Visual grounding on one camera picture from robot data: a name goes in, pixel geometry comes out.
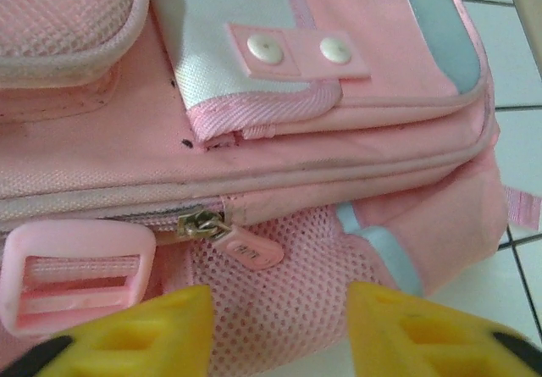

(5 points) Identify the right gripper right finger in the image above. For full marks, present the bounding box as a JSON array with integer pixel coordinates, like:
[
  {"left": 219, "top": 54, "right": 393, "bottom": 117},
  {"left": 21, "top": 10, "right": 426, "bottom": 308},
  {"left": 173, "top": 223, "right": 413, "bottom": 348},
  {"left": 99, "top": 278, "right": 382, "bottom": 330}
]
[{"left": 346, "top": 281, "right": 542, "bottom": 377}]

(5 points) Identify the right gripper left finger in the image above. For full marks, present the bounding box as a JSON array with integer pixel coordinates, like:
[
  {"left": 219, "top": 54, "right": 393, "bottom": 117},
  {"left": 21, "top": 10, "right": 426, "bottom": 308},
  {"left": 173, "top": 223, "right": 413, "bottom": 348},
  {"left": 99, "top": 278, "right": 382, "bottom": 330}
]
[{"left": 0, "top": 284, "right": 213, "bottom": 377}]

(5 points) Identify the pink backpack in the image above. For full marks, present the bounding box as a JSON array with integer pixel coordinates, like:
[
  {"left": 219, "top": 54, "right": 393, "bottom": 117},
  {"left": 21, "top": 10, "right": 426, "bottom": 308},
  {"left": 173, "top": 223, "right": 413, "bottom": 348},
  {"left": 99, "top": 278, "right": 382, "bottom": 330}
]
[{"left": 0, "top": 0, "right": 542, "bottom": 377}]

